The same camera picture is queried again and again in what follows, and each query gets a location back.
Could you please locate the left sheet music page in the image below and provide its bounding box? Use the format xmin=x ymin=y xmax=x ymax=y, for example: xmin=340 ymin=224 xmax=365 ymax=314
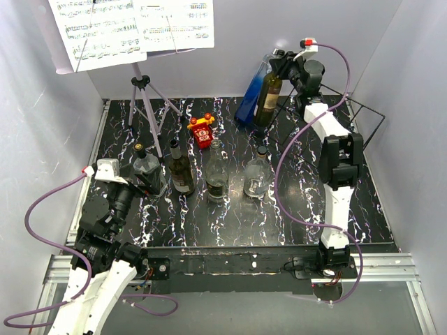
xmin=49 ymin=1 xmax=147 ymax=73

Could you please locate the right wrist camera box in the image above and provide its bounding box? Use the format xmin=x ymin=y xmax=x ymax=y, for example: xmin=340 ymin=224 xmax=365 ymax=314
xmin=293 ymin=38 xmax=318 ymax=61

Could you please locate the blue glass bottle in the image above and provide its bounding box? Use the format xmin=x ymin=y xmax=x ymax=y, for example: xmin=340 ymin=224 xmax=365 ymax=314
xmin=234 ymin=49 xmax=285 ymax=125

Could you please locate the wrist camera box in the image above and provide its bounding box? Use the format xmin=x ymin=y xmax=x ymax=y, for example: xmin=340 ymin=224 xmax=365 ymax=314
xmin=94 ymin=158 xmax=120 ymax=182
xmin=293 ymin=38 xmax=318 ymax=61

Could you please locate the red yellow toy block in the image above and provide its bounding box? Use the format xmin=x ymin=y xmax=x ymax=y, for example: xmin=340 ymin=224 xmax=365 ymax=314
xmin=187 ymin=113 xmax=214 ymax=149

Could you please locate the dark green wine bottle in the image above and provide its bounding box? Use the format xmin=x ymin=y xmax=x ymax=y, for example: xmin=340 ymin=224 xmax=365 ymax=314
xmin=168 ymin=139 xmax=196 ymax=195

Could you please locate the right sheet music page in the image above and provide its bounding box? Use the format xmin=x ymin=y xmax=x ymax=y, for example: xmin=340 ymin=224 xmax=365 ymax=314
xmin=133 ymin=0 xmax=214 ymax=52

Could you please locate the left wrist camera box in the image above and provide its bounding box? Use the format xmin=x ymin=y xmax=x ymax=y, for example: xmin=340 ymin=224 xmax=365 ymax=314
xmin=94 ymin=158 xmax=120 ymax=182

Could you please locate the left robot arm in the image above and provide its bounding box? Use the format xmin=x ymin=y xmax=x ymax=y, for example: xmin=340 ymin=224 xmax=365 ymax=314
xmin=50 ymin=158 xmax=150 ymax=334

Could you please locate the clear bottle with blue label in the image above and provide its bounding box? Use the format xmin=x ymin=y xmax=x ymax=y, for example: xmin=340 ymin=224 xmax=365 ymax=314
xmin=243 ymin=146 xmax=273 ymax=199

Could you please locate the black wire wine rack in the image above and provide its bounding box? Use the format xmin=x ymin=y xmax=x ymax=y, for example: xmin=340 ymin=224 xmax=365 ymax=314
xmin=240 ymin=69 xmax=387 ymax=158

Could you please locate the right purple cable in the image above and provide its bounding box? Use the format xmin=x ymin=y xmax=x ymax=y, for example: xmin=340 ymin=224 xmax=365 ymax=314
xmin=274 ymin=43 xmax=365 ymax=304

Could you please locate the green wine bottle silver neck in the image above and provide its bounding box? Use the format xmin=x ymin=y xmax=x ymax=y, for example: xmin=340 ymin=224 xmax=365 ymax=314
xmin=254 ymin=71 xmax=282 ymax=127

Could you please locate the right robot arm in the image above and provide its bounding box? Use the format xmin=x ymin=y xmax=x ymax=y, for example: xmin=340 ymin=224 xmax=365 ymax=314
xmin=270 ymin=51 xmax=363 ymax=278

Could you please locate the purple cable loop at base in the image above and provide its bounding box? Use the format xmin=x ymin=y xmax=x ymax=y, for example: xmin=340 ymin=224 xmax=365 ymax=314
xmin=118 ymin=291 xmax=179 ymax=318

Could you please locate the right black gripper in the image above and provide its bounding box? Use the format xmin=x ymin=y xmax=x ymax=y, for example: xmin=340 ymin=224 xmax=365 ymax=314
xmin=270 ymin=51 xmax=308 ymax=94

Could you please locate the sheet music page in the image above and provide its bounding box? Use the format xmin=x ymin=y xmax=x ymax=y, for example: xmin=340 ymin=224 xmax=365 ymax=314
xmin=49 ymin=1 xmax=147 ymax=73
xmin=133 ymin=0 xmax=214 ymax=52

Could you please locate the tall clear bottle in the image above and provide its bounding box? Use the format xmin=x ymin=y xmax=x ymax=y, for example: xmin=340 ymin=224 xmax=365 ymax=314
xmin=205 ymin=138 xmax=229 ymax=200

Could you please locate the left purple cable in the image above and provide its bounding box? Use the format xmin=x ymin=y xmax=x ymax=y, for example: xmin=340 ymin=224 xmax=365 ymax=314
xmin=2 ymin=169 xmax=92 ymax=329

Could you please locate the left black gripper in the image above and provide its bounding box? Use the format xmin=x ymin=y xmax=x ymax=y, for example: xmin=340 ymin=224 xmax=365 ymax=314
xmin=109 ymin=162 xmax=161 ymax=234

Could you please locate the small clear black-cap bottle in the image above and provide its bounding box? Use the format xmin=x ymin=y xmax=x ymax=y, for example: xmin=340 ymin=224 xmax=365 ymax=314
xmin=133 ymin=142 xmax=168 ymax=198

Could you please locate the purple music stand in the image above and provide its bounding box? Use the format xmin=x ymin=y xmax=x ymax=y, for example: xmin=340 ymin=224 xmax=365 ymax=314
xmin=28 ymin=1 xmax=185 ymax=161

